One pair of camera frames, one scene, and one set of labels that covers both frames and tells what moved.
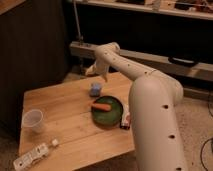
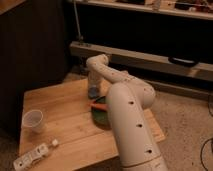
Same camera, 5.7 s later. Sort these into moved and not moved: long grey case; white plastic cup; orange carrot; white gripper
Moved: white gripper
Not moved: orange carrot; long grey case; white plastic cup
